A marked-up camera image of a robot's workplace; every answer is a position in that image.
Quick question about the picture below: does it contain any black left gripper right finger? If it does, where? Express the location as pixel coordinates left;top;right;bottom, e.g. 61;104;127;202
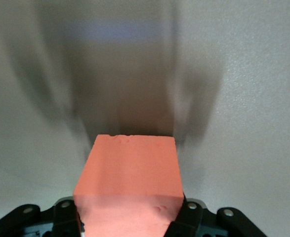
166;199;205;237

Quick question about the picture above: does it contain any orange foam cube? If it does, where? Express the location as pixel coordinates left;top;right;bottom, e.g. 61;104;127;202
73;134;185;237

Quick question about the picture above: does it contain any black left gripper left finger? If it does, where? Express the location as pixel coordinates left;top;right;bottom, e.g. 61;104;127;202
52;199;83;237

